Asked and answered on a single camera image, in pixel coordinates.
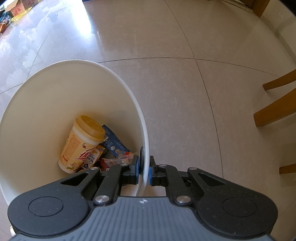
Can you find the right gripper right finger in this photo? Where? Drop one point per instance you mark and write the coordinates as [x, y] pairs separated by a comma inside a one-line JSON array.
[[168, 176]]

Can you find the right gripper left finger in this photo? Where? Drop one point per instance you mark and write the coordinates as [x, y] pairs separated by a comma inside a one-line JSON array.
[[111, 181]]

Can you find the clear plastic wrapper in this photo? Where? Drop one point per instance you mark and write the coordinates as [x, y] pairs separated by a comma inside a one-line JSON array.
[[105, 164]]

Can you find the yellow milk tea cup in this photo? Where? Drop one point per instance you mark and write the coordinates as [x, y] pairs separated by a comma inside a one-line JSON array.
[[85, 135]]

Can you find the white plastic trash bin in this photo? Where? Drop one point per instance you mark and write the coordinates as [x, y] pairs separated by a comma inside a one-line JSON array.
[[40, 115]]

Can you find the wooden chair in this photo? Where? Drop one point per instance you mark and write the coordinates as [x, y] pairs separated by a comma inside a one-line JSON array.
[[284, 107]]

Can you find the open cardboard box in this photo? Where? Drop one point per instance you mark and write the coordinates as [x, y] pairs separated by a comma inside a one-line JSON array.
[[17, 7]]

